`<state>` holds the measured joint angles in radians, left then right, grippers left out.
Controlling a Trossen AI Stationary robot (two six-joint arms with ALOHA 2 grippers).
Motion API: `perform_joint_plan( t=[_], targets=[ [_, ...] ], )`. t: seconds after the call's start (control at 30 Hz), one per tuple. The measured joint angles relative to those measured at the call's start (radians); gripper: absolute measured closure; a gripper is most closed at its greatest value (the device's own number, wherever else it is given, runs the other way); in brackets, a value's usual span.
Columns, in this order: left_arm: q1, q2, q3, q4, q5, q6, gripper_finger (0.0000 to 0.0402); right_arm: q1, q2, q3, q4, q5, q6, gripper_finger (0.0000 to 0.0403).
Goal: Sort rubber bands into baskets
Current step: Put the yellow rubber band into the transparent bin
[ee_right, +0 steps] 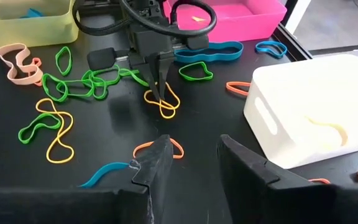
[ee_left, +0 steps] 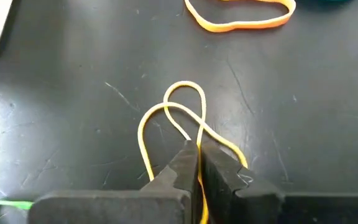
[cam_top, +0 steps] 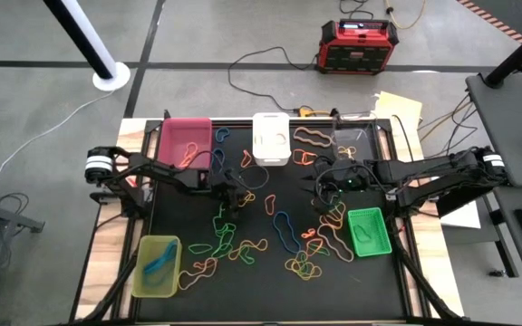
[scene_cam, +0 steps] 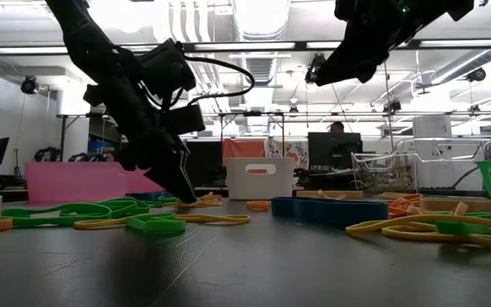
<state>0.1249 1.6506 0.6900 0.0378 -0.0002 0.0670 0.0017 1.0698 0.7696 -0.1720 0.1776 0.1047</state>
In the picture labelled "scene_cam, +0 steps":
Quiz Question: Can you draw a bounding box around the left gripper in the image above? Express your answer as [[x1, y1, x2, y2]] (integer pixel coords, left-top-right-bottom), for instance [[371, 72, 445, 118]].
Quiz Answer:
[[115, 123, 198, 205]]

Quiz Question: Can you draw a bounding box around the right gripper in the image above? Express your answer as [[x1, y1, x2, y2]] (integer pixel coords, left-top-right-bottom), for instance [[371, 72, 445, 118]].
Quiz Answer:
[[315, 25, 404, 86]]

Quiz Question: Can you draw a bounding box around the tiny orange rubber band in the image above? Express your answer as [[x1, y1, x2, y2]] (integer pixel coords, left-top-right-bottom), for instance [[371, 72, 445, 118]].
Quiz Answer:
[[388, 196, 422, 217]]

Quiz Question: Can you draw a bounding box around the large tan rubber band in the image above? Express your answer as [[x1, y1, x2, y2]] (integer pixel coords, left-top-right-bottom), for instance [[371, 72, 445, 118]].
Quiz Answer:
[[419, 198, 491, 214]]

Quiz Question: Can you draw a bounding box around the yellow orange rubber band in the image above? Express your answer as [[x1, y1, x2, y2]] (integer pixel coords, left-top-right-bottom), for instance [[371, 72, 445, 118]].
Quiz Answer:
[[379, 191, 425, 202]]

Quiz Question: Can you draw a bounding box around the black ceiling spotlight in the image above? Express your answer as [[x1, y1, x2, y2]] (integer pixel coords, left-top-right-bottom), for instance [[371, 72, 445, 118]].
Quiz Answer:
[[20, 75, 40, 96], [465, 67, 488, 83], [304, 53, 327, 84]]

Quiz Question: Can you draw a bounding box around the person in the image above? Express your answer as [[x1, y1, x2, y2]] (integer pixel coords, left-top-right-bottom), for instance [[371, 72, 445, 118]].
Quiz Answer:
[[328, 121, 347, 140]]

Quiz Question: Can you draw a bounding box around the orange cloth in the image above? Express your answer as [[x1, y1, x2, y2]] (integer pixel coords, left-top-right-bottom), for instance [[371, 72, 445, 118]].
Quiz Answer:
[[222, 138, 267, 165]]

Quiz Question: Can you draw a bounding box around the white plastic basket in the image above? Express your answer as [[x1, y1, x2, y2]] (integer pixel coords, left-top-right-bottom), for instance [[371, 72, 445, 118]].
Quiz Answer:
[[224, 156, 297, 201]]

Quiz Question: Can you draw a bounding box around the blue bin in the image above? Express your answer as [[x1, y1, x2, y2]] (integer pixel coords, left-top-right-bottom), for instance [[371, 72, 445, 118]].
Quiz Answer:
[[87, 140, 114, 155]]

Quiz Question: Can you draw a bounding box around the black overhead crossbar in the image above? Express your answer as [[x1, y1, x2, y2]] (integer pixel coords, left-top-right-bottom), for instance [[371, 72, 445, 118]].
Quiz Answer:
[[0, 39, 491, 55]]

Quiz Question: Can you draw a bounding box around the patterned cloth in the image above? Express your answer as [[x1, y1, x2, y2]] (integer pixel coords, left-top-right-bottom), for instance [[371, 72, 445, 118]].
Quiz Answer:
[[265, 138, 309, 170]]

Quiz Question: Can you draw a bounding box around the pink plastic basket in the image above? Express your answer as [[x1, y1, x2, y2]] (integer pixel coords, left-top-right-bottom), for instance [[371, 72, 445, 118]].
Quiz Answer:
[[24, 160, 165, 204]]

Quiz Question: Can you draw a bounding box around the black table mat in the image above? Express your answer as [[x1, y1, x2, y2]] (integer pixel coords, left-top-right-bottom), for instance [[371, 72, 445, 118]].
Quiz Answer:
[[0, 194, 491, 307]]

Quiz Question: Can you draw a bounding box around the white cylindrical column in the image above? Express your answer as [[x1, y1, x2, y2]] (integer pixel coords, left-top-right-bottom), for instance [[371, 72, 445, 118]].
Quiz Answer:
[[411, 114, 453, 188]]

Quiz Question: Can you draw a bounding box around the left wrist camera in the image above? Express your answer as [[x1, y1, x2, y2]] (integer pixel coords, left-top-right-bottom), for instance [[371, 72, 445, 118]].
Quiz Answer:
[[166, 104, 206, 136]]

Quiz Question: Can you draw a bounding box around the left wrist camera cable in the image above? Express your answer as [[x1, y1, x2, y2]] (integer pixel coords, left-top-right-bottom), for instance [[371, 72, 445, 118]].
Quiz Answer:
[[181, 54, 256, 107]]

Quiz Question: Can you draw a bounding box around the silver ceiling duct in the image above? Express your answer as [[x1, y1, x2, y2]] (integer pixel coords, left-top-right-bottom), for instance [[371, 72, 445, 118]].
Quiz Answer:
[[231, 0, 292, 86]]

